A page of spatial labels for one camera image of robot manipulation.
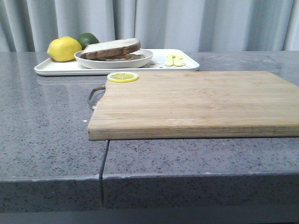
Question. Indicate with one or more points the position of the white round plate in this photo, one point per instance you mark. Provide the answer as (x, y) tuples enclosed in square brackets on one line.
[(93, 64)]

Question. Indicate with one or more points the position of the bread slice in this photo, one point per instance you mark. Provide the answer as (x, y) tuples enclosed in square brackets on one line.
[(126, 57), (110, 48)]

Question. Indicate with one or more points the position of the white rectangular tray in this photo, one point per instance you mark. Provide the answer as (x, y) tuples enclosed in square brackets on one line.
[(52, 68)]

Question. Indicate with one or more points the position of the lemon slice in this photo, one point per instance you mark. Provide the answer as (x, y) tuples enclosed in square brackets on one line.
[(122, 77)]

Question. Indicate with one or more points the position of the wooden cutting board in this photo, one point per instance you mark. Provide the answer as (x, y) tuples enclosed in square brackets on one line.
[(202, 104)]

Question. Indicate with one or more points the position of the green lime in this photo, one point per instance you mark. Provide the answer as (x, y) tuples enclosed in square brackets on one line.
[(86, 39)]

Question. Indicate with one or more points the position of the front yellow lemon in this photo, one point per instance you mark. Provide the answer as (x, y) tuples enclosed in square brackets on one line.
[(63, 49)]

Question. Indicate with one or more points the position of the grey curtain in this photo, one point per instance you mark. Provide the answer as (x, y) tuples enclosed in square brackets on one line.
[(189, 25)]

